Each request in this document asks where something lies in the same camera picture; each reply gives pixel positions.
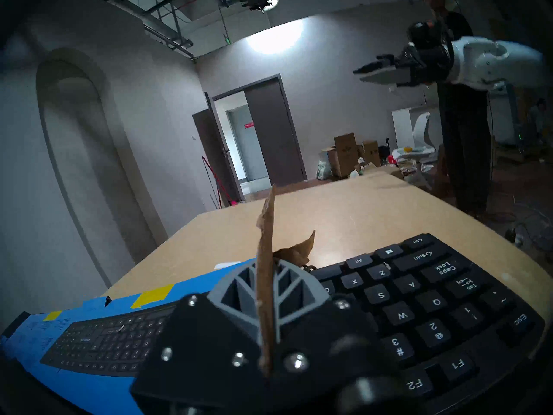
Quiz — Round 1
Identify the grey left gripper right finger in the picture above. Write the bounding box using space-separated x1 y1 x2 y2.
273 261 416 415

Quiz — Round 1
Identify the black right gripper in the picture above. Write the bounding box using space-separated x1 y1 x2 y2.
353 41 455 89

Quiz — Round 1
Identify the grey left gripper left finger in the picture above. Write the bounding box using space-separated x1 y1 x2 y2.
130 259 267 415

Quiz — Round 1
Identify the black computer keyboard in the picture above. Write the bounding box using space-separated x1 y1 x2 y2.
309 233 546 415

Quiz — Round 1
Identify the blue cardboard keyboard box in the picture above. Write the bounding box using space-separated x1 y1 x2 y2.
0 185 316 415

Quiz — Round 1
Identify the white moulded chair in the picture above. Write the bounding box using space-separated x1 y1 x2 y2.
391 107 437 160

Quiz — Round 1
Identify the person in black clothes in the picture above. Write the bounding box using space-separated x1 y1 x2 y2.
421 0 493 215

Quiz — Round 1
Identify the dark brown door leaf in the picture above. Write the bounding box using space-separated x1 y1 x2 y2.
243 75 308 188
192 92 245 203

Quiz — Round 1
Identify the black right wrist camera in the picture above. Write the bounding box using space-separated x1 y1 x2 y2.
407 21 445 49

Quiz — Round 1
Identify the red handled broom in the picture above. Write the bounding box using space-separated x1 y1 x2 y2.
202 156 239 207

